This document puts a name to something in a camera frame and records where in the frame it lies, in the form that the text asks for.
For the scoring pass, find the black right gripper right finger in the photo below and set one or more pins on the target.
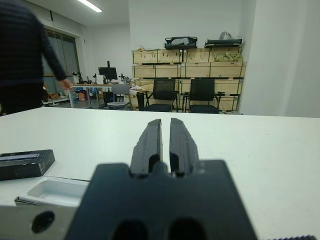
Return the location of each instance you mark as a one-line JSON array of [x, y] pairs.
[[182, 147]]

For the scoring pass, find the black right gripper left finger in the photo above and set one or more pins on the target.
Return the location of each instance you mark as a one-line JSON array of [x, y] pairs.
[[147, 150]]

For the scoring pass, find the black box lid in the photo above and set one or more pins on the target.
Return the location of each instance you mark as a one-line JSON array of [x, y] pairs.
[[22, 167]]

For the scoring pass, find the small white box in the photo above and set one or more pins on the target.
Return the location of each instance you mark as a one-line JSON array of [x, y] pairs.
[[100, 80]]

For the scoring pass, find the person's bare hand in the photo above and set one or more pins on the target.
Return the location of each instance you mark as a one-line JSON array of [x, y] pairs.
[[66, 84]]

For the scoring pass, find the black mesh office chair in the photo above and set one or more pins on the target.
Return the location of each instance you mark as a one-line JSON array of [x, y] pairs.
[[163, 88], [202, 90]]

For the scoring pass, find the black computer tower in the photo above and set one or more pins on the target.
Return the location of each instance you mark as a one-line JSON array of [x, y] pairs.
[[108, 98]]

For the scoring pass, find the grey swivel chair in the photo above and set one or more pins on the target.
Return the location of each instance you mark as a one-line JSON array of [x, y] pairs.
[[121, 89]]

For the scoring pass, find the black computer monitor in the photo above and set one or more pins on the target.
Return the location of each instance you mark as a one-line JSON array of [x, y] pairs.
[[107, 72]]

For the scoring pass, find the white office desk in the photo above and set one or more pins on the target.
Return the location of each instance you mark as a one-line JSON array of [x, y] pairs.
[[85, 85]]

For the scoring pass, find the black device with screen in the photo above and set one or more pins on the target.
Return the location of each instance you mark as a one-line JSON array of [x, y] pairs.
[[55, 190]]

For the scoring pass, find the grey crumpled sack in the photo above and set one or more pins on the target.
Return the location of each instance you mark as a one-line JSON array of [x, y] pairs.
[[228, 35]]

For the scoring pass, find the dark framed window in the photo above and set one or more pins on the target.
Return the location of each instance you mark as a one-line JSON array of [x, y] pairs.
[[67, 57]]

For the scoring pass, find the long ceiling light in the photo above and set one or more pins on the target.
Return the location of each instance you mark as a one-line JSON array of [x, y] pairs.
[[90, 5]]

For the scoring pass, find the person in dark sweater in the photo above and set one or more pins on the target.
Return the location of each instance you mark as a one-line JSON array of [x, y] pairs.
[[20, 50]]

